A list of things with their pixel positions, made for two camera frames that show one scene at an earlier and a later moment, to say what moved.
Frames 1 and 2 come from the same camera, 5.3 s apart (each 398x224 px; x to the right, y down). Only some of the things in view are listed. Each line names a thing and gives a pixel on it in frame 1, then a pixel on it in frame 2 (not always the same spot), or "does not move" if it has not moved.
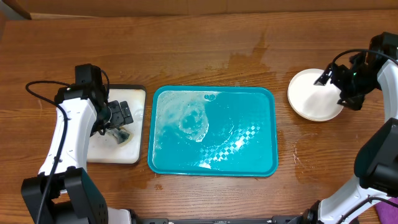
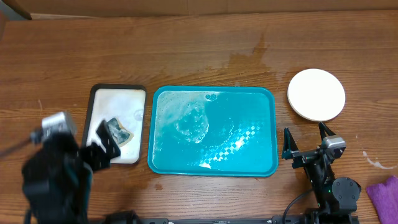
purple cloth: x=388 y=213 does not move
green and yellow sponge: x=122 y=135 does not move
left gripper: x=122 y=114 -> x=94 y=153
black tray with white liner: x=104 y=148 does not move
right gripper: x=356 y=101 -> x=291 y=150
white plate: x=315 y=102 does not move
